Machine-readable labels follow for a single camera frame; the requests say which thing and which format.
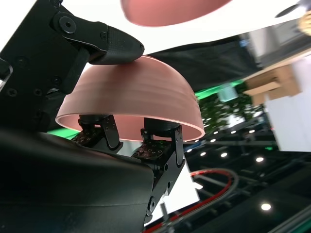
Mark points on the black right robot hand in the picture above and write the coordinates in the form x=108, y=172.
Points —
x=60, y=182

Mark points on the pink bowl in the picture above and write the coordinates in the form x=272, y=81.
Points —
x=136, y=92
x=170, y=12

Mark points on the white panel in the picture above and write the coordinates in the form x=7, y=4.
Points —
x=184, y=184

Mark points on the green leafy plant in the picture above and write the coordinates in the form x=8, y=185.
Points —
x=218, y=114

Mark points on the green cloth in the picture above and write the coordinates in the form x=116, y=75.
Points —
x=209, y=91

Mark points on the black backdrop cloth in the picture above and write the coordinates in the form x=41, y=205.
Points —
x=206, y=63

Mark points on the teal cup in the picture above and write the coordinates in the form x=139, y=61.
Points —
x=228, y=93

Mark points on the large white board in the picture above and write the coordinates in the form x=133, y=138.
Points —
x=291, y=126

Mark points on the wooden stand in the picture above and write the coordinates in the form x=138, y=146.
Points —
x=286, y=85

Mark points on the tan wooden board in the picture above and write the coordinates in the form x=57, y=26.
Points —
x=291, y=60

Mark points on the beige toy bread roll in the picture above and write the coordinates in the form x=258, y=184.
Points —
x=306, y=24

